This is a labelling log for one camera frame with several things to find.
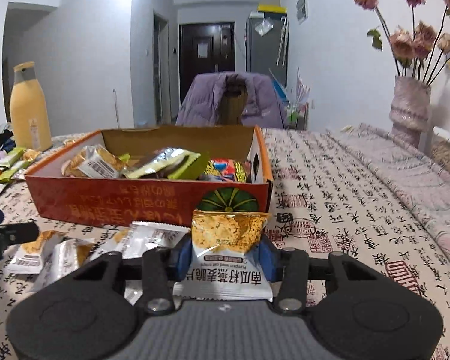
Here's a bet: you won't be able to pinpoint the pumpkin seed crisp packet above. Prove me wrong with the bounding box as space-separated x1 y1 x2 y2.
173 210 273 301

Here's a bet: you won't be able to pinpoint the red noodle snack bag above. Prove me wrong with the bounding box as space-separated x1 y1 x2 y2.
198 158 250 183

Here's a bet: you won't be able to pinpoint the oat crisp packet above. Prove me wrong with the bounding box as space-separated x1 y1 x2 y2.
61 144 131 180

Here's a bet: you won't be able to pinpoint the silver yellow long snack bag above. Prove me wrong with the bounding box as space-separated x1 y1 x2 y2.
122 147 210 180

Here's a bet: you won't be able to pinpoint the white grey snack packet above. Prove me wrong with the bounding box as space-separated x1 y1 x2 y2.
88 221 191 262

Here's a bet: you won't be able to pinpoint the green packet near tangerines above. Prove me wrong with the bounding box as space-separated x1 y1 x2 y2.
0 147 26 171

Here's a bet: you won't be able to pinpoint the orange cardboard box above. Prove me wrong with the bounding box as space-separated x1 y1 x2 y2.
25 125 274 227

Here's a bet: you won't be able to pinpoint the yellow thermos bottle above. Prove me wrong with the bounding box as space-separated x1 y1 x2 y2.
9 61 53 151

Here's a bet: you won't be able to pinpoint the calligraphy print tablecloth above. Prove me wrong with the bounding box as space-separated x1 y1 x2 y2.
0 129 450 359

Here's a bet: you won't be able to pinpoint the purple jacket on chair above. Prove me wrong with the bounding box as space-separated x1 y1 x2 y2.
176 72 286 128

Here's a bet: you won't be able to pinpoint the wooden chair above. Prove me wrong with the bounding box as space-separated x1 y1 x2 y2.
218 83 248 125

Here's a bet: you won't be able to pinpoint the pink ceramic vase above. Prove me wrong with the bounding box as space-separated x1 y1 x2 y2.
388 76 431 148

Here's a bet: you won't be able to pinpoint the grey refrigerator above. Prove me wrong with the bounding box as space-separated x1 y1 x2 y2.
245 11 289 86

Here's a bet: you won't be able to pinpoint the clear storage jar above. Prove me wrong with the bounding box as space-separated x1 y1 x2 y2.
431 126 450 173

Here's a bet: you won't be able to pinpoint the dark entrance door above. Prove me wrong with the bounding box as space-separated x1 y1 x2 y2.
178 22 236 102

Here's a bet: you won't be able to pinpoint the dried pink roses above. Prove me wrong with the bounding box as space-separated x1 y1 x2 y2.
349 0 450 86

